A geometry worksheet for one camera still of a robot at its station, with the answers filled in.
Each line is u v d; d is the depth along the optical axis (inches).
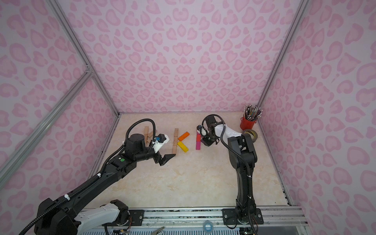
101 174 19.4
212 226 27.7
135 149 23.1
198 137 40.7
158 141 25.0
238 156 22.1
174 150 38.7
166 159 26.7
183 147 39.6
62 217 15.0
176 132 42.2
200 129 36.3
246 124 41.8
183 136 41.2
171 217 29.5
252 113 38.7
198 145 39.6
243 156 22.3
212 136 33.8
